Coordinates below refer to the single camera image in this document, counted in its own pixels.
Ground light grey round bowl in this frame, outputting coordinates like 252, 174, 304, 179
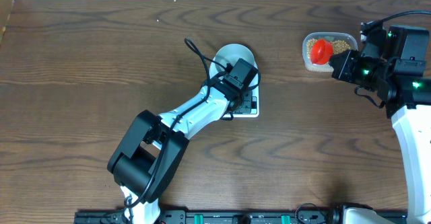
213, 44, 258, 68

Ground left black cable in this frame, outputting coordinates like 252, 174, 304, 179
123, 37, 233, 209

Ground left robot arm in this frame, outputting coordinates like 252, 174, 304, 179
107, 58, 260, 223

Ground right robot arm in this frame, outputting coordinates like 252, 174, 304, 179
329, 25, 430, 223

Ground clear plastic container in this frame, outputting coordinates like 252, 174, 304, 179
302, 32, 358, 72

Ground pile of soybeans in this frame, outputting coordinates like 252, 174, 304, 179
306, 38, 351, 60

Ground red plastic measuring scoop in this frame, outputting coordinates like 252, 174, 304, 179
310, 39, 333, 65

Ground white digital kitchen scale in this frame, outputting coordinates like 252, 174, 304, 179
210, 58, 261, 120

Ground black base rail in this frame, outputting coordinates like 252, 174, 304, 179
73, 209, 408, 224

